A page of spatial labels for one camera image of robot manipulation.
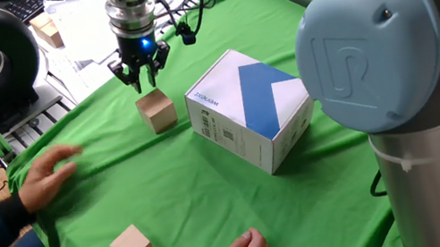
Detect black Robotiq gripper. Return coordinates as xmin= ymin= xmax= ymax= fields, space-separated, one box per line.
xmin=102 ymin=25 xmax=179 ymax=99

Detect brown wooden cube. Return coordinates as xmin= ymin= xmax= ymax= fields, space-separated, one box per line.
xmin=133 ymin=85 xmax=182 ymax=138

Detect white blue cardboard box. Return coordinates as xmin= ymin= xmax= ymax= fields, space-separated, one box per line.
xmin=178 ymin=35 xmax=326 ymax=188

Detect person's left hand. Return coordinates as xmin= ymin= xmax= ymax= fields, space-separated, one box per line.
xmin=10 ymin=141 xmax=93 ymax=217

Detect white paper sheets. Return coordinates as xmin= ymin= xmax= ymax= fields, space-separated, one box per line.
xmin=38 ymin=0 xmax=196 ymax=107

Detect wooden block on desk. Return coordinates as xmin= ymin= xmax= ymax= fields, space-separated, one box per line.
xmin=28 ymin=11 xmax=55 ymax=34
xmin=36 ymin=19 xmax=65 ymax=51

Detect green cloth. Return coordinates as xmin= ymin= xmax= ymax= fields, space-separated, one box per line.
xmin=0 ymin=0 xmax=440 ymax=247

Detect black keyboard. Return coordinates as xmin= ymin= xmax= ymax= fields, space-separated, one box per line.
xmin=0 ymin=0 xmax=70 ymax=26

